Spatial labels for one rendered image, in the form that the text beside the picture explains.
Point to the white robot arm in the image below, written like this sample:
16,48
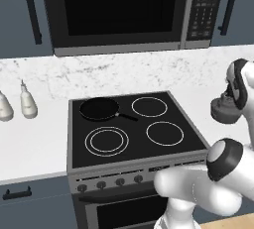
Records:
198,186

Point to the black and steel stove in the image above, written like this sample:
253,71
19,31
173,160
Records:
139,140

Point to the dark stove knob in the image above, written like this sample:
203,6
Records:
101,184
82,188
138,178
120,182

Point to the grey kettle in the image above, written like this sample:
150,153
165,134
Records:
222,111

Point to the black frying pan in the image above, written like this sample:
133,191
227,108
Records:
98,109

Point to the black and steel microwave oven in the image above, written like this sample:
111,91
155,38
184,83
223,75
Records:
119,8

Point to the white bottle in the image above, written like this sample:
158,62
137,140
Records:
28,104
4,108

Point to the black oven door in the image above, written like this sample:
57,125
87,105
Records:
125,213

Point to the grey-blue drawer front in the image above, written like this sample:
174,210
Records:
43,206

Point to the grey-blue cupboard door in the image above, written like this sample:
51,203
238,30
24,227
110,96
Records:
245,8
13,15

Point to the grey-blue base cupboard front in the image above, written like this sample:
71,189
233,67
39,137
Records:
248,210

